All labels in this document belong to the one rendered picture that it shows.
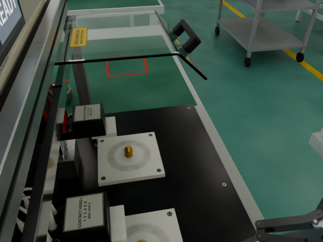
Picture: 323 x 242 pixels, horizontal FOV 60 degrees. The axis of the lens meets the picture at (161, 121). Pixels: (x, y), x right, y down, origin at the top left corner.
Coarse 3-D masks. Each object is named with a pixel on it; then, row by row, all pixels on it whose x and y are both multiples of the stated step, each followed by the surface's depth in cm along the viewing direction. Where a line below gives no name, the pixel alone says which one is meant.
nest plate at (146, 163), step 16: (112, 144) 71; (128, 144) 71; (144, 144) 71; (112, 160) 66; (128, 160) 66; (144, 160) 66; (160, 160) 66; (112, 176) 63; (128, 176) 63; (144, 176) 63; (160, 176) 64
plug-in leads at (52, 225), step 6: (24, 198) 35; (24, 204) 39; (24, 210) 33; (54, 210) 41; (54, 216) 41; (18, 222) 35; (24, 222) 37; (54, 222) 39; (18, 228) 36; (48, 228) 40; (54, 228) 39; (48, 234) 37; (12, 240) 37; (48, 240) 37
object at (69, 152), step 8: (72, 144) 65; (64, 152) 63; (72, 152) 63; (64, 160) 61; (72, 160) 61; (64, 168) 62; (72, 168) 62; (56, 176) 63; (64, 176) 63; (72, 176) 64
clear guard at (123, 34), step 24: (72, 24) 58; (96, 24) 58; (120, 24) 58; (144, 24) 58; (168, 24) 66; (72, 48) 49; (96, 48) 49; (120, 48) 49; (144, 48) 49; (168, 48) 49
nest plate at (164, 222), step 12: (132, 216) 55; (144, 216) 55; (156, 216) 55; (168, 216) 55; (132, 228) 53; (144, 228) 53; (156, 228) 53; (168, 228) 53; (132, 240) 51; (156, 240) 51; (168, 240) 51; (180, 240) 51
